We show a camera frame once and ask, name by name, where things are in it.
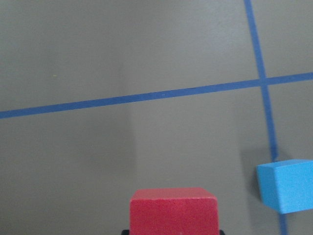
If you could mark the blue block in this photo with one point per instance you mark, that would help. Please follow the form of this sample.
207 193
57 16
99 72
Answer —
286 186

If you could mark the red block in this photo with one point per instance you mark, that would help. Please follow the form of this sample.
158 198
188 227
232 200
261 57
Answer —
174 211

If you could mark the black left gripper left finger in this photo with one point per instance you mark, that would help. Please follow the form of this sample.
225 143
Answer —
125 232

